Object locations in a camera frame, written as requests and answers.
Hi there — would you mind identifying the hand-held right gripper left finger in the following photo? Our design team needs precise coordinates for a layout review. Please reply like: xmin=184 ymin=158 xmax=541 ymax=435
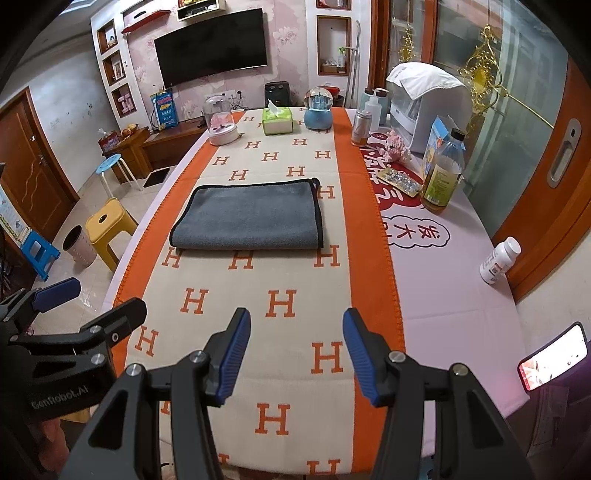
xmin=69 ymin=307 xmax=252 ymax=480

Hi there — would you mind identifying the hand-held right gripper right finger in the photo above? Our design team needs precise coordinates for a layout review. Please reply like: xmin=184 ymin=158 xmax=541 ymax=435
xmin=342 ymin=308 xmax=523 ymax=480

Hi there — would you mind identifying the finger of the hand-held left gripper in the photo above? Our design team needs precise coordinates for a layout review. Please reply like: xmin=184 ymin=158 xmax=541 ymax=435
xmin=0 ymin=277 xmax=83 ymax=326
xmin=8 ymin=297 xmax=148 ymax=370

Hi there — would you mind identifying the grey towel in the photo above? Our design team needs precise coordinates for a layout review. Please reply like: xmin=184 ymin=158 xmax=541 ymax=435
xmin=169 ymin=177 xmax=324 ymax=251

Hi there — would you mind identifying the small blue step stool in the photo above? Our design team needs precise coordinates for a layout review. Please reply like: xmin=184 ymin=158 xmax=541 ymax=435
xmin=20 ymin=230 xmax=61 ymax=282

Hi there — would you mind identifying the white wastebasket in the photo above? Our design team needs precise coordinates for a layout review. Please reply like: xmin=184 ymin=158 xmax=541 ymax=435
xmin=62 ymin=224 xmax=99 ymax=269

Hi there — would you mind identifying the yellow plastic stool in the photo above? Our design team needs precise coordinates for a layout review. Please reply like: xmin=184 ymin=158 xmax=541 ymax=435
xmin=85 ymin=198 xmax=140 ymax=272

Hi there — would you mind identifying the orange and cream patterned blanket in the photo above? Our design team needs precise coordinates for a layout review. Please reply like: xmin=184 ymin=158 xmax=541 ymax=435
xmin=111 ymin=107 xmax=408 ymax=480

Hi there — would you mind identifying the white printed tablecloth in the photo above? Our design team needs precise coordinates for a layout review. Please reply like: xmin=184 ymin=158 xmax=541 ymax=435
xmin=102 ymin=108 xmax=525 ymax=480

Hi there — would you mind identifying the brown wooden door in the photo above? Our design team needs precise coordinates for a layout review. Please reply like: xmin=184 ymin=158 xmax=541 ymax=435
xmin=0 ymin=87 xmax=78 ymax=241

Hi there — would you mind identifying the round blue-topped stool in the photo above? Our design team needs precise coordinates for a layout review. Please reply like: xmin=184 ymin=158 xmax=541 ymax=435
xmin=95 ymin=153 xmax=144 ymax=197

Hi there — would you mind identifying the black floor mat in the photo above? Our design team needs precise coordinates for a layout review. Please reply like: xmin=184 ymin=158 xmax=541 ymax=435
xmin=143 ymin=168 xmax=174 ymax=189

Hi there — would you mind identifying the wooden side table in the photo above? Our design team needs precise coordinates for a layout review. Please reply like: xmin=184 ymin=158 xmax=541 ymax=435
xmin=99 ymin=126 xmax=153 ymax=184

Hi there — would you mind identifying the white pill bottle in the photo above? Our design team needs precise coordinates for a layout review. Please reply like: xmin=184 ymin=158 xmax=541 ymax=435
xmin=479 ymin=236 xmax=522 ymax=285

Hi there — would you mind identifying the silver pill blister pack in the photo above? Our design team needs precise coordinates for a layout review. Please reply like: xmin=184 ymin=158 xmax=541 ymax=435
xmin=376 ymin=167 xmax=422 ymax=195

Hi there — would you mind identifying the wooden television cabinet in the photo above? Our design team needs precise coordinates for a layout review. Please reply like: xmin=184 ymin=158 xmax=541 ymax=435
xmin=140 ymin=117 xmax=209 ymax=174

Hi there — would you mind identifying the black smartphone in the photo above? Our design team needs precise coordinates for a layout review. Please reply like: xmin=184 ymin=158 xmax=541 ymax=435
xmin=516 ymin=321 xmax=590 ymax=394

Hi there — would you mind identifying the clear bottle of yellow oil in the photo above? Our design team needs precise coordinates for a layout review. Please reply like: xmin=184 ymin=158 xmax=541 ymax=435
xmin=420 ymin=128 xmax=467 ymax=214

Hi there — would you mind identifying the blue printed box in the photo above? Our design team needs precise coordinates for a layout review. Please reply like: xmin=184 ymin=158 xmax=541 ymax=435
xmin=150 ymin=89 xmax=180 ymax=131

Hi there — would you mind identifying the glass dome with pink flowers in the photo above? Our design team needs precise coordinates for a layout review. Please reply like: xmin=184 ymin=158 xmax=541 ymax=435
xmin=202 ymin=94 xmax=240 ymax=147

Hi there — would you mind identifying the metal drink can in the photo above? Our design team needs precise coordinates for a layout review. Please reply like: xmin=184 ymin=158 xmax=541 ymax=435
xmin=351 ymin=109 xmax=373 ymax=147

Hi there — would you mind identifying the blue and yellow carton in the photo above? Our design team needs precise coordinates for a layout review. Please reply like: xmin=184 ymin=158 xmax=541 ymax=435
xmin=422 ymin=115 xmax=451 ymax=175

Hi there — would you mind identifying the green tissue box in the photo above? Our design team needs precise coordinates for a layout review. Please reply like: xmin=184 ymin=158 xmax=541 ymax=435
xmin=261 ymin=99 xmax=295 ymax=136

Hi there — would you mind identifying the blue snow globe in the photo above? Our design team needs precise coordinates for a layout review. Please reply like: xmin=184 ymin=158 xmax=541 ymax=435
xmin=302 ymin=88 xmax=334 ymax=131

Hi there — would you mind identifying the white countertop appliance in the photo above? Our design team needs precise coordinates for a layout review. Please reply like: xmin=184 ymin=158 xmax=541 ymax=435
xmin=387 ymin=69 xmax=474 ymax=156

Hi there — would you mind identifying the white squeeze bottle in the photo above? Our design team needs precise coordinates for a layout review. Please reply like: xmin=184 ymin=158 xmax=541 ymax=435
xmin=362 ymin=86 xmax=393 ymax=128

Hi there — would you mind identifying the red cooking pot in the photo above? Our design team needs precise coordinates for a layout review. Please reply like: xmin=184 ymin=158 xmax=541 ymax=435
xmin=320 ymin=83 xmax=345 ymax=108

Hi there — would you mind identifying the black space heater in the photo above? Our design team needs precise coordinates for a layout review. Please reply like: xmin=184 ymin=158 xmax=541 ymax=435
xmin=263 ymin=80 xmax=292 ymax=110

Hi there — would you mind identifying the white cloth cover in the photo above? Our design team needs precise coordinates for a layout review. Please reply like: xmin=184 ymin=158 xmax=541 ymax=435
xmin=385 ymin=62 xmax=468 ymax=101

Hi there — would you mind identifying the metal pole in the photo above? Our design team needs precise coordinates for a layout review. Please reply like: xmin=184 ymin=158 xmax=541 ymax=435
xmin=348 ymin=18 xmax=361 ymax=110

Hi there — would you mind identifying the large gold door ornament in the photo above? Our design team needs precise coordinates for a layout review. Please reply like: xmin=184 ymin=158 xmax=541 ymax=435
xmin=457 ymin=25 xmax=555 ymax=130

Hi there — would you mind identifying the small gold door ornament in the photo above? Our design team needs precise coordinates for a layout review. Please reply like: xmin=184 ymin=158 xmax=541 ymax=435
xmin=397 ymin=25 xmax=417 ymax=66

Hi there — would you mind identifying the wall calendar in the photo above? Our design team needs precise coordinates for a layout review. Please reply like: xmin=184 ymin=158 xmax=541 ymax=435
xmin=0 ymin=184 xmax=27 ymax=243

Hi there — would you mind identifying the red wall shelf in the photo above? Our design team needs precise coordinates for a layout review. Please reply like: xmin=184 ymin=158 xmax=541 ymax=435
xmin=122 ymin=10 xmax=172 ymax=34

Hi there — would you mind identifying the silver door handle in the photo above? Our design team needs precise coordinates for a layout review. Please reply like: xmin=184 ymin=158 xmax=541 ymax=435
xmin=547 ymin=119 xmax=582 ymax=188

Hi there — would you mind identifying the black wall television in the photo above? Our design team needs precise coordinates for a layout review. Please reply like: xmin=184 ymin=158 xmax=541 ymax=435
xmin=153 ymin=8 xmax=270 ymax=88

